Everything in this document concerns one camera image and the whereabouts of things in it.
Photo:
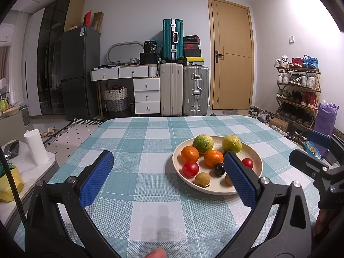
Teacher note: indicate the dark purple plum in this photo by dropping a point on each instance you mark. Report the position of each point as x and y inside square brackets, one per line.
[219, 169]

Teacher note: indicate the yellow bag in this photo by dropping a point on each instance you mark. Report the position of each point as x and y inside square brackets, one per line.
[9, 185]

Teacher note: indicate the shoe rack with shoes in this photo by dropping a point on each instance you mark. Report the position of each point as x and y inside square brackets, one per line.
[297, 91]

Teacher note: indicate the beige suitcase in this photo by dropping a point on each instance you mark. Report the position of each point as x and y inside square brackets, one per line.
[171, 88]

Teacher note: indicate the silver suitcase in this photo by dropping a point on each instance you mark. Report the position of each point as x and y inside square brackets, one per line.
[195, 90]

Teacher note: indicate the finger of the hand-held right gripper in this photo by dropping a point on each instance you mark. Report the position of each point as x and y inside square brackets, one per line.
[306, 161]
[319, 139]

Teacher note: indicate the plain black shoe box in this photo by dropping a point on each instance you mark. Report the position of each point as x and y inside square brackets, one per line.
[192, 53]

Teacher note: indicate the grey door mat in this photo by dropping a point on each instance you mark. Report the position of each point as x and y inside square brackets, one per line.
[232, 112]

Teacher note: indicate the pile of shoes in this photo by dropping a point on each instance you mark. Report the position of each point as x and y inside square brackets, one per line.
[262, 114]

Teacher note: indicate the woven laundry basket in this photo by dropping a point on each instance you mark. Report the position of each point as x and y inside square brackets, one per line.
[115, 99]

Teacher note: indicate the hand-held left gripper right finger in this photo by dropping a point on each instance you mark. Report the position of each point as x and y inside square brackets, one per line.
[240, 178]

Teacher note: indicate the paper towel roll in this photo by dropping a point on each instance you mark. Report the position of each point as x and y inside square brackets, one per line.
[36, 147]

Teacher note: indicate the blue snack packet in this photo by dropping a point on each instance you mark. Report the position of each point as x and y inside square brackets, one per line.
[311, 149]

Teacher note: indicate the black shoe box red logo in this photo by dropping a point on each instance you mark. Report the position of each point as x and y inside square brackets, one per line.
[191, 45]

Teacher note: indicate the grey-black shoe box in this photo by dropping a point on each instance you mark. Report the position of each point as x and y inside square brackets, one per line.
[191, 38]

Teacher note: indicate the tall cardboard box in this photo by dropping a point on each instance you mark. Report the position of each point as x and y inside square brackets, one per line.
[98, 20]

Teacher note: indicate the wall switch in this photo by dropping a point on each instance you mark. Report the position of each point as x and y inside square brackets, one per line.
[291, 39]

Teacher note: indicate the green orange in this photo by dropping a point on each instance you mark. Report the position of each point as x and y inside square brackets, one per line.
[203, 143]

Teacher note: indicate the white desk with drawers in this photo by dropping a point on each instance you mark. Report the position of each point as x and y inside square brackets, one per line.
[123, 72]

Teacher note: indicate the brown round fruit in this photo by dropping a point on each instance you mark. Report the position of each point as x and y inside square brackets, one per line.
[228, 179]
[202, 179]

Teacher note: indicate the white side table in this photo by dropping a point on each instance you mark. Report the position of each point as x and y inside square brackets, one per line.
[29, 172]

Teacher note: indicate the oval white mirror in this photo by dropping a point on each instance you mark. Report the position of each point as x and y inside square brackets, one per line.
[113, 49]

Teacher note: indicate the white drawer cabinet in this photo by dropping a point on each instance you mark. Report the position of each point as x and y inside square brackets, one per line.
[147, 95]

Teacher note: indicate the yellow-green citrus fruit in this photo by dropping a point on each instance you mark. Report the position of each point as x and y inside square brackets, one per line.
[231, 143]

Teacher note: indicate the red tomato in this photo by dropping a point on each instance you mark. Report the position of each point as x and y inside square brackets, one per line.
[190, 168]
[247, 162]

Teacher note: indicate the teal checked tablecloth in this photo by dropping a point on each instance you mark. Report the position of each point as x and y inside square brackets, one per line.
[139, 153]

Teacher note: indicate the round stool with cream rim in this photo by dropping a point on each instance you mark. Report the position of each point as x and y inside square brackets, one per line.
[299, 143]

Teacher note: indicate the purple bag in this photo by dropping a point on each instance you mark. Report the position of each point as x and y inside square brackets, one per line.
[325, 121]

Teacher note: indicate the orange tangerine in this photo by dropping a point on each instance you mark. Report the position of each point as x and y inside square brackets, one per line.
[189, 154]
[213, 158]

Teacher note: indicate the beige slipper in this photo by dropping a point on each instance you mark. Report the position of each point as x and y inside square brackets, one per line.
[43, 133]
[51, 131]

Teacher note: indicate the teal suitcase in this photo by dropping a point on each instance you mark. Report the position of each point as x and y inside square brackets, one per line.
[172, 39]

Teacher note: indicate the black bag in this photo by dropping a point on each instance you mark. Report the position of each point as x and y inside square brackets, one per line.
[150, 47]

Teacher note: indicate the wooden door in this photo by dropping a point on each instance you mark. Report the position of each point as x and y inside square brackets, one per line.
[232, 53]

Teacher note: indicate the beige low cabinet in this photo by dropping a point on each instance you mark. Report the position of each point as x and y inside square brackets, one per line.
[14, 125]

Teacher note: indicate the small white basket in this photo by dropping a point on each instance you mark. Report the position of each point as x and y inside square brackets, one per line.
[133, 60]

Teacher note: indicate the white wardrobe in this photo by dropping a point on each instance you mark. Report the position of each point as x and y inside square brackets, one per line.
[29, 59]

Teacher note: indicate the cream round plate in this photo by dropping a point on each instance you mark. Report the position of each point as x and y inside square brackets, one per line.
[215, 188]

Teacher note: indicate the brown cardboard box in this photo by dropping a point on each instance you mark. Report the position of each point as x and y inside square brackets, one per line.
[278, 123]

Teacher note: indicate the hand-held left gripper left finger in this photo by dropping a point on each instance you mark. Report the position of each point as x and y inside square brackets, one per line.
[98, 176]

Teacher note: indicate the dotted floor rug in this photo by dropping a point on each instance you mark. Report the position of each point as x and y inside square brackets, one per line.
[72, 134]

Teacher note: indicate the dark grey refrigerator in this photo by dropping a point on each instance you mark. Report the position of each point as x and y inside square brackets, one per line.
[80, 72]

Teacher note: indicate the person's left hand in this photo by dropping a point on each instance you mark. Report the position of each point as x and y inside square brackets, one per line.
[157, 254]

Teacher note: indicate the shiny metal tray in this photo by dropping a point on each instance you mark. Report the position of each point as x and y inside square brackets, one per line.
[10, 149]

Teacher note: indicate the dark glass cabinet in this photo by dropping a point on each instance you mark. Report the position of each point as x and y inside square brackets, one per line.
[49, 59]

